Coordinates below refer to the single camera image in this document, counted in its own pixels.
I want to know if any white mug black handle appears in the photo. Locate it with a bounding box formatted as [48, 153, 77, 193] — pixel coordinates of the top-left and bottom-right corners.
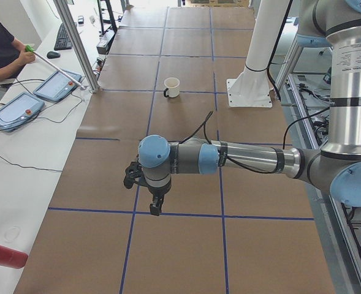
[163, 77, 180, 98]

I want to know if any upper teach pendant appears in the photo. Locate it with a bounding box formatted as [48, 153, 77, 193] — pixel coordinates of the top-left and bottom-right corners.
[33, 71, 78, 102]

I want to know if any teach pendant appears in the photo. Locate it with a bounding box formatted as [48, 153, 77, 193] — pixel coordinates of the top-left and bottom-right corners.
[33, 71, 78, 102]
[0, 92, 45, 132]

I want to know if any lower teach pendant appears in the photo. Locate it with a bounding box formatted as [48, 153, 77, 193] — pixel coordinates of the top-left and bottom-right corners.
[0, 92, 45, 132]

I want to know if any red bottle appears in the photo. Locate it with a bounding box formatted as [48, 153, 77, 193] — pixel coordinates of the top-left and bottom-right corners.
[0, 245, 28, 269]

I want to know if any black computer mouse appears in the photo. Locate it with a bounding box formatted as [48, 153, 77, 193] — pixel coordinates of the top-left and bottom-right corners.
[47, 51, 61, 59]

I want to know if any black keyboard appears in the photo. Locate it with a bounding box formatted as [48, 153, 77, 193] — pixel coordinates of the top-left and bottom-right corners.
[54, 24, 72, 51]

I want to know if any white reacher stick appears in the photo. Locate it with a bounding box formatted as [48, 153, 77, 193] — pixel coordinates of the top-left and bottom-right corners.
[25, 45, 86, 89]

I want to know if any seated person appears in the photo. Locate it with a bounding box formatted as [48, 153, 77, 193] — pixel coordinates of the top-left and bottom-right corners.
[0, 22, 36, 81]

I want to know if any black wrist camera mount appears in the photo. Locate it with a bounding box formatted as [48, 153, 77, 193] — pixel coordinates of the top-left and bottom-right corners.
[123, 161, 142, 189]

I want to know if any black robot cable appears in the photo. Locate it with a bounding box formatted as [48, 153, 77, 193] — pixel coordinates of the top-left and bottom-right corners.
[180, 110, 331, 175]

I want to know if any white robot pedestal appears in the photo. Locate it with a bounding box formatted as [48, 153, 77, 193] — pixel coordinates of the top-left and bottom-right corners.
[227, 0, 292, 108]

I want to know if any aluminium frame post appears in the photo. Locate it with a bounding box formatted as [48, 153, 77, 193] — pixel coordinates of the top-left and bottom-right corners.
[53, 0, 100, 93]

